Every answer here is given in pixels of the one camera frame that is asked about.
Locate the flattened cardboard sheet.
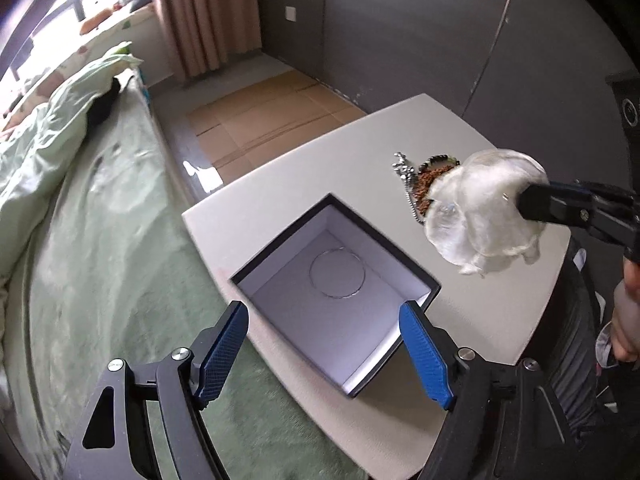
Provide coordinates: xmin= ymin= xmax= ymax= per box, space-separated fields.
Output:
xmin=187 ymin=69 xmax=368 ymax=186

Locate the black speaker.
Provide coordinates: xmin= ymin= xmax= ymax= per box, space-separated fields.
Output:
xmin=606 ymin=71 xmax=640 ymax=133

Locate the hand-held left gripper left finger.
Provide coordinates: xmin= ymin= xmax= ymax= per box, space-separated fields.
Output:
xmin=65 ymin=301 xmax=249 ymax=480

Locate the white printed pillow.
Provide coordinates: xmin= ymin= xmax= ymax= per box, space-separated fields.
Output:
xmin=0 ymin=10 xmax=166 ymax=126

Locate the thin silver bangle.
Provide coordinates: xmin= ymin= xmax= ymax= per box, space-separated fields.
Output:
xmin=308 ymin=249 xmax=366 ymax=298

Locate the bed with green sheet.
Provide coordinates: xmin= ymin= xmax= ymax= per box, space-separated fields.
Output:
xmin=0 ymin=67 xmax=361 ymax=480

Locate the orange plush toy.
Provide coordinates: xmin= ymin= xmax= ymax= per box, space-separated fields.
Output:
xmin=80 ymin=7 xmax=113 ymax=36

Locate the silver bead chain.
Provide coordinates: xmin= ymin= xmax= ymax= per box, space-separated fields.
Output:
xmin=391 ymin=151 xmax=426 ymax=223

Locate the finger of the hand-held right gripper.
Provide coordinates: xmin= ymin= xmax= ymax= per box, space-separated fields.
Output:
xmin=517 ymin=183 xmax=640 ymax=261
xmin=572 ymin=179 xmax=640 ymax=218

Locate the black cloth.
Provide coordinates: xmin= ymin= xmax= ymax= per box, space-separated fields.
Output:
xmin=87 ymin=77 xmax=122 ymax=128

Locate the pink curtain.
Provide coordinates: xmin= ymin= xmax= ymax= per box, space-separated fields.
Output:
xmin=146 ymin=0 xmax=263 ymax=79

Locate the person's right hand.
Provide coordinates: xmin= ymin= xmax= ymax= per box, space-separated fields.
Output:
xmin=611 ymin=255 xmax=640 ymax=363

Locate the black box with white inside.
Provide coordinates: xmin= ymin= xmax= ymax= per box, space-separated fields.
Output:
xmin=229 ymin=192 xmax=442 ymax=400

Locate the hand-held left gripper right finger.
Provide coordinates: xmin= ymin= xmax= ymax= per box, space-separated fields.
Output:
xmin=398 ymin=301 xmax=576 ymax=480

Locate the brown bead bracelet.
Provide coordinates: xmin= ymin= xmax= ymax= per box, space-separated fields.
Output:
xmin=417 ymin=167 xmax=453 ymax=216

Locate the light green quilt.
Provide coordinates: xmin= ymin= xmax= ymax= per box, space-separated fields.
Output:
xmin=0 ymin=55 xmax=143 ymax=281

